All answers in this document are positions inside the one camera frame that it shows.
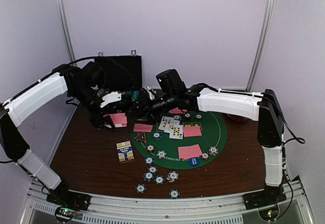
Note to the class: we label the face-up ace of spades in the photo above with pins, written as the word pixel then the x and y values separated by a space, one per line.
pixel 169 124

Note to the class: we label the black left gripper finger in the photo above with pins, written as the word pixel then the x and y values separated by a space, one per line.
pixel 98 122
pixel 108 123

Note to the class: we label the blue tan chips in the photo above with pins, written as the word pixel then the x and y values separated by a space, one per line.
pixel 213 151

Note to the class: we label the face-up nine of spades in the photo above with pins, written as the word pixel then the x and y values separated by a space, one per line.
pixel 176 132

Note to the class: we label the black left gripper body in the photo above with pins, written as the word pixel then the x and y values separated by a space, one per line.
pixel 83 95

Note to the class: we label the red-backed card deck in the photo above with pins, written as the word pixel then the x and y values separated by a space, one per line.
pixel 119 119

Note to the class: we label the face-up eight of clubs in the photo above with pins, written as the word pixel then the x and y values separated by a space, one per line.
pixel 165 121

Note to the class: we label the dealt red card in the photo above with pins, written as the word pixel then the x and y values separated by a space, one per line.
pixel 139 127
pixel 187 152
pixel 178 111

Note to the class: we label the green round poker mat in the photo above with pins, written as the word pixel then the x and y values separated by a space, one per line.
pixel 214 133

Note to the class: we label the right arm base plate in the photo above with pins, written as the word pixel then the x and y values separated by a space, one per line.
pixel 261 199

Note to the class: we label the dealt red card bottom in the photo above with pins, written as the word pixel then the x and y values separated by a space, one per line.
pixel 187 152

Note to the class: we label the blue tan chip stack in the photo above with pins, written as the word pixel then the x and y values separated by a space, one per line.
pixel 172 176

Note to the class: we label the face-down red board card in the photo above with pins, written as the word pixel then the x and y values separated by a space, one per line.
pixel 192 131

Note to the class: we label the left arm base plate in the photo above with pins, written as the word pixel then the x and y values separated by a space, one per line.
pixel 74 200

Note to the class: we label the gold card deck box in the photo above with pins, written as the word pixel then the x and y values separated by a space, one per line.
pixel 124 151

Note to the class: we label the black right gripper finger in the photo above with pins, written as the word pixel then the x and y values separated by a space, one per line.
pixel 138 111
pixel 146 95

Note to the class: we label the teal chip row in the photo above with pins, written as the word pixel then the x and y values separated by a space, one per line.
pixel 135 95

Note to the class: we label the green blue chip mat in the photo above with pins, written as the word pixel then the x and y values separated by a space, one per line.
pixel 198 117

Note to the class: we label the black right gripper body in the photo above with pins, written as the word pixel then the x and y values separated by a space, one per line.
pixel 164 103

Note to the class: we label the dealt red card top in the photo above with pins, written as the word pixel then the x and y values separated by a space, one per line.
pixel 178 111

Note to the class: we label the black red triangle all-in button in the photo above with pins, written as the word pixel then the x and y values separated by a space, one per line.
pixel 141 137

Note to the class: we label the black poker set case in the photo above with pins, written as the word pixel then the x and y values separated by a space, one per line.
pixel 121 73

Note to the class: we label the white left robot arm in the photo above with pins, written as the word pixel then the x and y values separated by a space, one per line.
pixel 23 107

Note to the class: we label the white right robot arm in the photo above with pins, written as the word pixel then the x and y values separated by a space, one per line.
pixel 260 107

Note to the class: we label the blue small blind button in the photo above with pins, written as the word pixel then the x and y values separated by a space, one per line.
pixel 194 162

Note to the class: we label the red patterned saucer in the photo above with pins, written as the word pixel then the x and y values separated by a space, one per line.
pixel 237 118

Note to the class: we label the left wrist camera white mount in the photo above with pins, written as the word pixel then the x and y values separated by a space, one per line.
pixel 110 98

